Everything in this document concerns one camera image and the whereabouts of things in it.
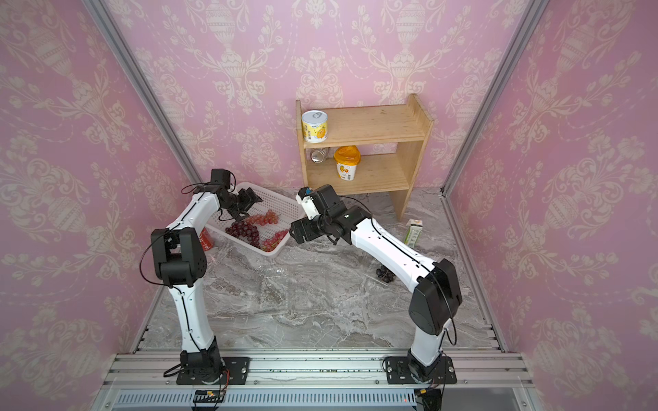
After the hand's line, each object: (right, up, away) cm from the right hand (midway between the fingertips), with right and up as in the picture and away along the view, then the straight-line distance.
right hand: (303, 226), depth 80 cm
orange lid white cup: (+14, +24, +10) cm, 29 cm away
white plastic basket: (-18, -1, +27) cm, 32 cm away
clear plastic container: (-15, -22, +12) cm, 29 cm away
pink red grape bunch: (-15, -8, +19) cm, 26 cm away
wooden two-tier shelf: (+25, +31, +30) cm, 50 cm away
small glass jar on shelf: (+4, +25, +15) cm, 30 cm away
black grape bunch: (+28, -18, +12) cm, 35 cm away
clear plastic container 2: (+31, -20, +8) cm, 38 cm away
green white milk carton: (+38, -3, +12) cm, 40 cm away
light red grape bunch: (-17, +2, +27) cm, 32 cm away
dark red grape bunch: (-26, -2, +20) cm, 33 cm away
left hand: (-21, +8, +21) cm, 30 cm away
